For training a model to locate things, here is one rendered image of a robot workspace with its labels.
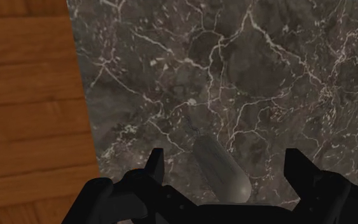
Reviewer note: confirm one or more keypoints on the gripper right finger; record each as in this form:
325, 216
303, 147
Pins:
321, 189

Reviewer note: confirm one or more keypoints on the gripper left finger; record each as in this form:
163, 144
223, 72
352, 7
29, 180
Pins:
141, 192

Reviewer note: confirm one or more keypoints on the grey cylindrical bottle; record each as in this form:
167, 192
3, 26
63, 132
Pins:
222, 173

